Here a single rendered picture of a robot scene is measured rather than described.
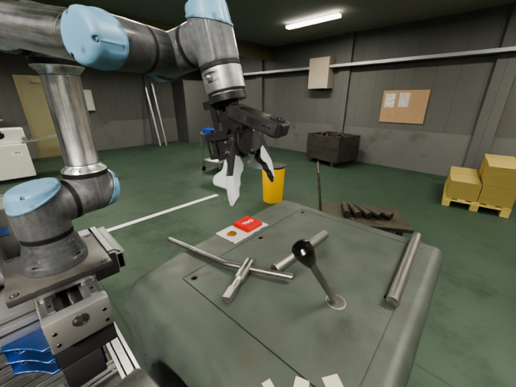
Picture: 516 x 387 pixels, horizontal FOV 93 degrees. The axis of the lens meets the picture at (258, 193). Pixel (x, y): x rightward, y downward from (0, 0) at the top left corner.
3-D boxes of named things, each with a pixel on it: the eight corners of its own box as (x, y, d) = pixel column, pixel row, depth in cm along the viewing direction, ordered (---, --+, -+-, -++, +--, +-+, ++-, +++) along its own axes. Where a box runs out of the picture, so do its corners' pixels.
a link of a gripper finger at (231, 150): (236, 181, 47) (243, 140, 49) (243, 181, 46) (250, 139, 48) (219, 173, 43) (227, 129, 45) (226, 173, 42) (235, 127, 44)
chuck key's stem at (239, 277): (232, 306, 43) (254, 266, 53) (231, 296, 42) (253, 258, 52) (221, 303, 44) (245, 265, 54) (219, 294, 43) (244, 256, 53)
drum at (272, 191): (289, 200, 408) (290, 165, 386) (272, 206, 386) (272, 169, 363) (273, 193, 436) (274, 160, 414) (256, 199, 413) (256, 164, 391)
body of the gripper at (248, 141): (233, 155, 55) (220, 100, 52) (266, 150, 50) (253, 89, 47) (210, 163, 49) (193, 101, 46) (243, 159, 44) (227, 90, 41)
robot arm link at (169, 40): (114, 35, 43) (157, 10, 38) (160, 47, 53) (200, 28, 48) (129, 82, 45) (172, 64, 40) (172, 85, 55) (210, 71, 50)
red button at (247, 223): (247, 221, 75) (247, 215, 74) (262, 227, 71) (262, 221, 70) (233, 228, 70) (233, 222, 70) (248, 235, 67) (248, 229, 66)
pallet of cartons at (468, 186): (434, 203, 399) (445, 161, 374) (444, 185, 481) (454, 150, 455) (508, 219, 344) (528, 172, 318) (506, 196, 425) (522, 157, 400)
